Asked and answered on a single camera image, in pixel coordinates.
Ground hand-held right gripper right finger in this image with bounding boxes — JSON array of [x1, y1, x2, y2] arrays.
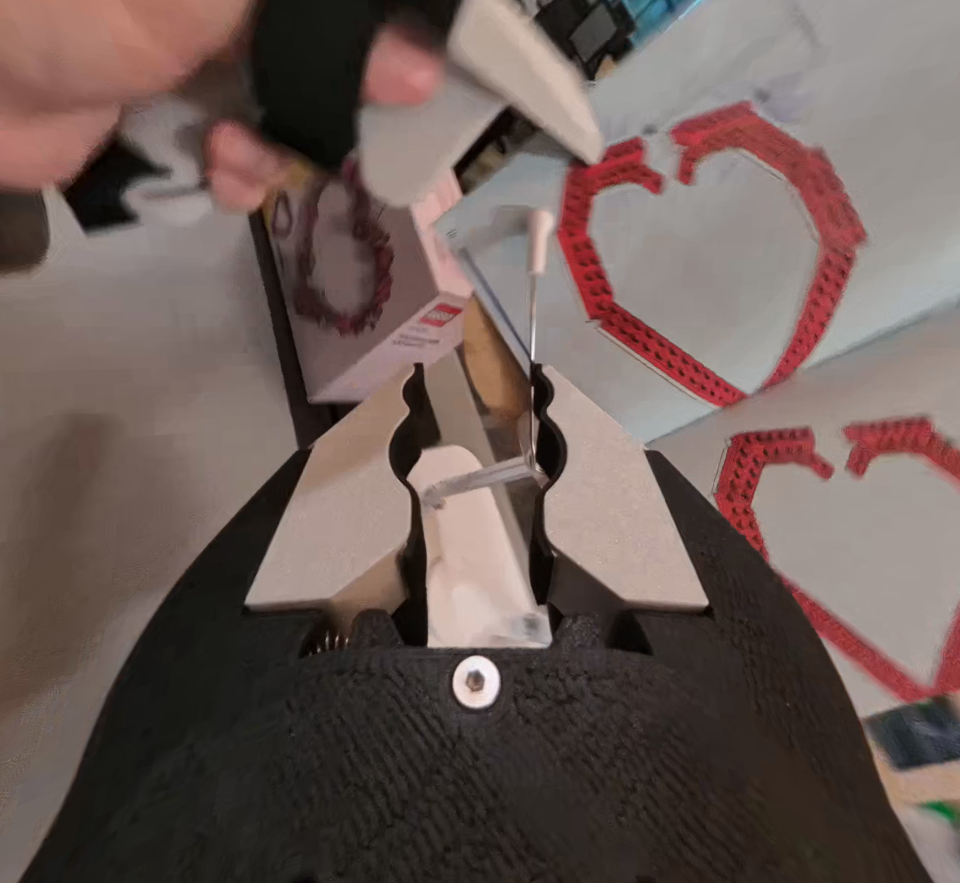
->
[[529, 364, 711, 611]]

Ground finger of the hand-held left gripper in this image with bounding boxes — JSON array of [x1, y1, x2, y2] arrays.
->
[[357, 69, 505, 209], [448, 0, 603, 166]]

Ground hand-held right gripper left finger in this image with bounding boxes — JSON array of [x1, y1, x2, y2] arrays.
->
[[244, 364, 423, 611]]

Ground white book stand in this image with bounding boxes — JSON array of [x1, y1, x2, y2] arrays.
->
[[408, 208, 560, 652]]

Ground lego instruction booklet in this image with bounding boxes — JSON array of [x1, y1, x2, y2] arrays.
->
[[438, 0, 960, 719]]

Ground lego set box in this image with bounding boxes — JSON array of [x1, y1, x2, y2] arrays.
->
[[268, 163, 483, 404]]

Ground person's left hand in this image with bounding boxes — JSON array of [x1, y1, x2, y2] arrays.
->
[[0, 0, 445, 215]]

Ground black computer monitor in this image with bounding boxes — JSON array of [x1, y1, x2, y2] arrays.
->
[[536, 0, 640, 78]]

